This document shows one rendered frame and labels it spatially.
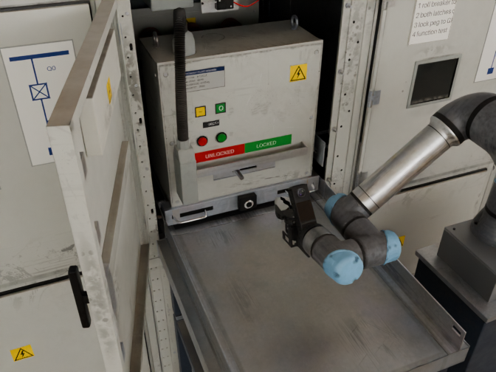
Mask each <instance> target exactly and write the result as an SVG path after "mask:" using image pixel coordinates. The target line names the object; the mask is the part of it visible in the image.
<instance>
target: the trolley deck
mask: <svg viewBox="0 0 496 372"><path fill-rule="evenodd" d="M312 206H313V209H314V214H315V218H316V221H317V224H322V225H323V226H324V227H325V228H327V229H328V230H329V231H330V232H331V233H332V234H333V235H335V236H336V237H338V239H340V240H341V241H344V240H345V239H344V238H343V237H342V235H341V234H340V233H339V231H338V230H337V229H336V227H335V226H333V225H332V224H331V222H330V220H329V219H328V217H327V216H326V214H325V212H324V211H323V210H322V209H321V207H320V206H319V205H318V204H317V203H316V202H315V201H314V202H312ZM282 231H284V232H285V233H286V229H285V222H284V220H282V222H281V223H280V222H279V221H278V218H277V216H276V215H275V212H272V213H267V214H263V215H260V216H255V217H252V218H246V219H243V220H240V221H234V222H231V223H228V224H222V225H219V226H216V227H211V228H207V229H205V230H199V231H196V232H191V233H188V234H184V235H179V239H180V241H181V243H182V246H183V247H184V250H185V252H186V254H187V257H188V259H189V261H190V263H191V266H192V267H193V270H194V272H195V274H196V277H197V278H198V280H199V283H200V285H201V287H202V290H203V292H204V294H205V296H206V298H207V301H208V303H209V304H210V308H211V309H212V311H213V313H214V316H215V318H216V320H217V322H218V325H219V327H220V329H221V332H222V334H223V335H224V338H225V340H226V342H227V344H228V346H229V349H230V351H231V353H232V356H233V358H234V360H235V362H236V365H237V366H238V369H239V371H240V372H438V371H441V370H443V369H445V368H448V367H451V366H453V365H456V364H458V363H460V362H463V361H464V360H465V358H466V355H467V353H468V350H469V347H470V345H469V344H468V343H467V342H466V341H465V340H464V341H463V343H462V346H461V351H458V352H455V353H454V354H450V355H447V353H446V352H445V351H444V350H443V349H442V347H441V346H440V345H439V344H438V343H437V342H436V341H435V340H434V339H433V337H432V336H431V335H430V334H429V333H428V331H427V330H426V329H425V328H424V326H423V325H422V324H421V323H420V322H419V321H418V320H417V319H416V318H415V317H414V315H413V314H412V313H411V312H410V310H409V309H408V308H407V307H406V306H405V304H403V302H402V301H400V299H399V298H398V297H397V296H396V294H395V293H394V292H393V291H392V290H391V288H390V287H389V286H388V285H387V284H386V282H384V281H383V279H382V278H381V277H380V276H379V275H378V274H377V272H376V271H375V270H374V269H373V268H372V267H371V268H368V269H363V270H362V274H361V275H360V277H359V278H358V279H357V280H355V281H354V282H353V283H351V284H348V285H341V284H338V283H337V282H336V281H334V280H333V279H332V278H330V277H329V276H327V274H326V273H325V272H324V270H323V269H322V268H321V267H320V266H319V265H318V264H317V262H316V261H315V260H313V259H312V258H311V257H310V258H308V257H307V256H306V255H305V254H304V253H303V252H302V251H301V249H300V248H299V247H292V248H291V247H290V246H289V245H288V244H287V243H286V242H285V241H284V240H283V233H282ZM286 234H287V233H286ZM156 241H157V247H158V253H159V257H160V260H161V262H162V265H163V267H164V270H165V273H166V275H167V277H168V280H169V283H170V286H171V288H172V290H173V293H174V296H175V298H176V301H177V303H178V305H179V309H180V311H181V313H182V316H183V318H184V321H185V324H186V326H187V329H188V331H189V334H190V337H191V339H192V341H193V344H194V347H195V349H196V353H197V354H198V357H199V360H200V362H201V366H202V367H203V370H204V372H221V370H220V367H219V366H218V363H217V361H216V358H215V356H214V353H213V351H212V348H211V347H210V344H209V342H208V339H207V337H206V334H205V332H204V329H203V328H202V325H201V323H200V320H199V317H198V315H197V313H196V310H195V309H194V306H193V303H192V301H191V299H190V296H189V294H188V292H187V289H186V287H185V284H184V282H183V280H182V277H181V275H180V273H179V270H178V268H177V266H176V263H175V260H174V259H173V256H172V254H171V251H170V249H169V246H168V244H167V241H166V240H165V239H164V240H161V241H158V240H156Z"/></svg>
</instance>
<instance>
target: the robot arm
mask: <svg viewBox="0 0 496 372"><path fill-rule="evenodd" d="M465 140H471V141H473V142H474V143H475V144H476V145H478V146H480V147H481V148H482V149H484V150H485V151H486V152H487V153H488V154H489V155H490V157H491V158H492V161H493V162H494V164H495V165H496V94H495V93H491V92H476V93H472V94H467V95H464V96H463V97H459V98H457V99H455V100H453V101H452V102H450V103H448V104H446V105H445V106H443V107H442V108H440V109H439V110H437V112H436V113H434V115H433V116H431V117H430V124H428V125H427V126H426V127H425V128H424V129H422V130H421V131H420V132H419V133H418V134H417V135H415V136H414V138H412V139H411V140H410V141H409V142H408V143H407V144H406V145H404V146H403V147H402V148H401V149H400V150H398V151H397V152H396V153H395V154H394V155H393V156H392V157H391V158H389V160H388V161H386V162H385V163H384V164H383V165H382V166H380V167H379V168H378V169H377V170H376V171H374V172H373V173H372V174H371V175H370V176H369V177H368V178H367V179H366V180H365V181H364V182H362V183H361V184H360V185H359V186H358V187H356V188H355V189H354V190H353V191H352V192H350V193H349V194H348V195H346V194H344V193H337V194H336V195H335V196H331V197H330V198H329V199H328V201H327V202H326V203H325V207H324V211H325V214H326V216H327V217H328V219H329V220H330V222H331V224H332V225H333V226H335V227H336V229H337V230H338V231H339V233H340V234H341V235H342V237H343V238H344V239H345V240H344V241H341V240H340V239H338V237H336V236H335V235H333V234H332V233H331V232H330V231H329V230H328V229H327V228H325V227H324V226H323V225H322V224H317V221H316V218H315V214H314V209H313V206H312V203H311V197H310V195H309V189H308V186H307V185H306V184H300V185H295V186H291V187H290V188H289V189H288V194H289V197H285V196H281V197H277V198H276V199H275V215H276V216H277V218H278V221H279V222H280V223H281V222H282V220H284V222H285V229H286V232H284V231H282V233H283V240H284V241H285V242H286V243H287V244H288V245H289V246H290V247H291V248H292V247H299V248H300V249H301V251H302V252H303V253H304V254H305V255H306V256H307V257H308V258H310V257H311V258H312V259H313V260H315V261H316V262H317V264H318V265H319V266H320V267H321V268H322V269H323V270H324V272H325V273H326V274H327V276H329V277H330V278H332V279H333V280H334V281H336V282H337V283H338V284H341V285H348V284H351V283H353V282H354V281H355V280H357V279H358V278H359V277H360V275H361V274H362V270H363V269H368V268H371V267H374V266H379V265H385V264H386V263H390V262H392V261H395V260H397V259H398V258H399V256H400V255H401V250H402V247H401V243H400V240H399V237H398V236H397V234H395V232H393V231H391V230H381V231H378V229H377V228H376V227H375V226H374V225H373V224H372V223H371V222H370V220H369V219H368V218H369V217H370V216H371V215H372V214H374V213H375V212H376V211H377V210H378V209H379V208H380V207H381V206H382V205H383V204H385V203H386V202H387V201H388V200H390V199H391V198H392V197H393V196H395V195H396V194H397V193H398V192H399V191H400V190H401V189H402V188H403V187H405V186H406V185H407V184H408V183H409V182H411V181H412V180H413V179H414V178H416V177H417V176H418V175H419V174H420V173H421V172H422V171H423V170H424V169H425V168H427V167H428V166H429V165H430V164H432V163H433V162H434V161H435V160H436V159H437V158H439V157H440V155H442V154H443V153H444V152H445V151H447V150H448V149H449V148H450V147H451V146H459V145H460V144H461V143H462V142H463V141H465ZM470 228H471V231H472V233H473V235H474V236H475V237H476V238H477V239H478V240H480V241H482V242H483V243H485V244H487V245H489V246H491V247H494V248H496V178H495V180H494V184H493V186H492V189H491V191H490V194H489V197H488V199H487V201H486V204H485V206H484V207H483V209H482V210H481V211H480V212H479V213H478V214H477V215H476V216H475V217H474V218H473V220H472V223H471V225H470ZM286 233H287V234H286ZM285 235H286V237H287V238H288V239H289V242H288V241H287V240H286V237H285ZM292 241H296V243H294V245H293V244H292Z"/></svg>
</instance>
